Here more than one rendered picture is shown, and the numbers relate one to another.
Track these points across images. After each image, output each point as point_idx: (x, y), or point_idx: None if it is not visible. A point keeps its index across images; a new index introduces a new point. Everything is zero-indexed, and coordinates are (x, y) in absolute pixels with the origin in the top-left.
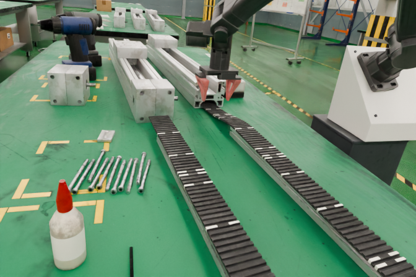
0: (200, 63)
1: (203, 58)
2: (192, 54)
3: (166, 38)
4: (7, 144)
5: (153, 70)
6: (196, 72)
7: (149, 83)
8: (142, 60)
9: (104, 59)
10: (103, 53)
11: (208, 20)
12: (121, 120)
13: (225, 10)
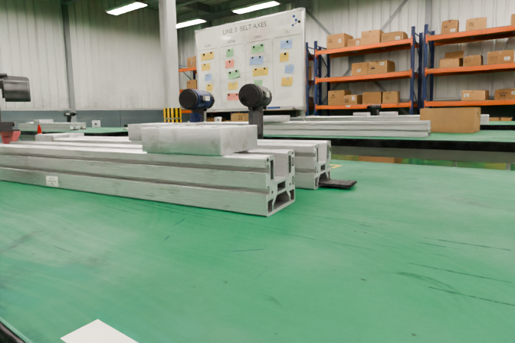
0: (88, 231)
1: (120, 277)
2: (234, 288)
3: (171, 126)
4: None
5: (87, 138)
6: (18, 129)
7: (62, 133)
8: (128, 139)
9: None
10: (353, 180)
11: (3, 73)
12: None
13: None
